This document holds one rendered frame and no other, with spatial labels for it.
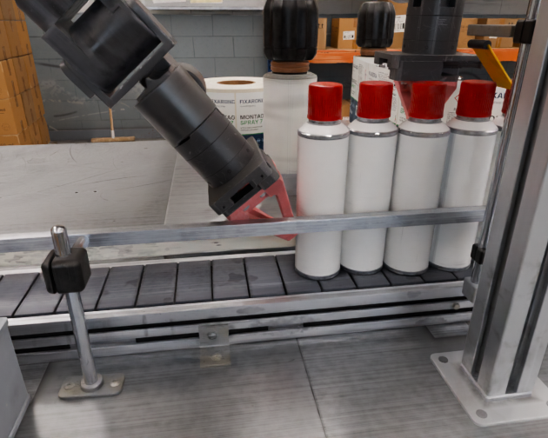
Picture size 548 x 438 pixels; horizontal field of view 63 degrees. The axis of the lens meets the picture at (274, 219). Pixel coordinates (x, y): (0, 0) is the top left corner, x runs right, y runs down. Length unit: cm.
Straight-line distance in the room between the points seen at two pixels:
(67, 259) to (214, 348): 18
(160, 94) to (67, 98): 470
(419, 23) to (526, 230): 25
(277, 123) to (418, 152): 29
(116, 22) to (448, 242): 39
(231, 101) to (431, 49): 44
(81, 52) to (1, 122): 334
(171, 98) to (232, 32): 442
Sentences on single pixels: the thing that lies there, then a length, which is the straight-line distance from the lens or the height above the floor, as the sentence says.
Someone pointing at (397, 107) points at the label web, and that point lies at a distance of 80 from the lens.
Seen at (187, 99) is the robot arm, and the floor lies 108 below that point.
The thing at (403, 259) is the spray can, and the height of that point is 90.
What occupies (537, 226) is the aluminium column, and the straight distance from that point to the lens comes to 38.
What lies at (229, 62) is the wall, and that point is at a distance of 483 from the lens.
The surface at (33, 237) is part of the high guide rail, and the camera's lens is 46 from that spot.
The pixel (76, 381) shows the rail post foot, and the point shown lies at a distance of 48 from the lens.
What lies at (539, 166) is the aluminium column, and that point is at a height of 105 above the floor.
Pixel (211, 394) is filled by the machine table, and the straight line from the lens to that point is 44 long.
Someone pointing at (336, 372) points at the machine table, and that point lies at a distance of 46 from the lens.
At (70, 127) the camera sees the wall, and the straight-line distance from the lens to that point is 516.
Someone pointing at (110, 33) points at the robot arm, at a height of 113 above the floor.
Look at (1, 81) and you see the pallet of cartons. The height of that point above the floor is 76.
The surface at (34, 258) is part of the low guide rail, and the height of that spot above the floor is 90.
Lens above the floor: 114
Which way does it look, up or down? 24 degrees down
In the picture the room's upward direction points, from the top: straight up
